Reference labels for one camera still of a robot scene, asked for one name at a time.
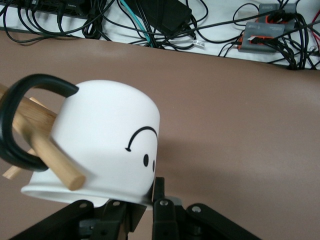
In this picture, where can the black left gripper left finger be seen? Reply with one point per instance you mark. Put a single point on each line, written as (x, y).
(115, 217)

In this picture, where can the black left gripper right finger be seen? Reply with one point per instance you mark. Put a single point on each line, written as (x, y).
(167, 220)

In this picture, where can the wooden cup rack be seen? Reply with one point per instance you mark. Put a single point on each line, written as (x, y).
(50, 155)

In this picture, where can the black power adapter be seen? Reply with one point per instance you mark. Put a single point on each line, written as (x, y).
(162, 12)

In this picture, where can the grey orange usb hub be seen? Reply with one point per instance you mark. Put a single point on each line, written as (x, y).
(267, 8)
(265, 31)

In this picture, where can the flat black device box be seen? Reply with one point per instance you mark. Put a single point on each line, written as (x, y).
(62, 6)

